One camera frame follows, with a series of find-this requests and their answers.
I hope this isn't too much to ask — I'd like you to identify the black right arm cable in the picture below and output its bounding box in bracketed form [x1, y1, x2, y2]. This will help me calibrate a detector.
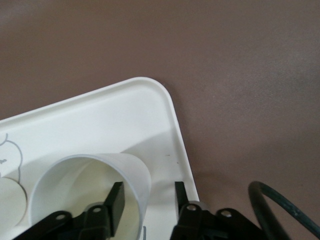
[247, 180, 320, 240]

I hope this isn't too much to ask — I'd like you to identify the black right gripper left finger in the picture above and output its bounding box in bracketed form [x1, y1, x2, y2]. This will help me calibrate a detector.
[16, 181, 126, 240]

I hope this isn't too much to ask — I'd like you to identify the white plastic cup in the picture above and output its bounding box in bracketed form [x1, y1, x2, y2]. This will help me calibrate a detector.
[26, 152, 152, 240]
[0, 177, 28, 227]

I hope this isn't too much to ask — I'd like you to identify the white bear print tray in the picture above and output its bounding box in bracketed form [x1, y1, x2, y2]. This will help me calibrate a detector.
[0, 75, 201, 240]

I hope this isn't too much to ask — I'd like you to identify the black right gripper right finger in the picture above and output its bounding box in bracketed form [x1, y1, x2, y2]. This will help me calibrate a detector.
[170, 181, 262, 240]

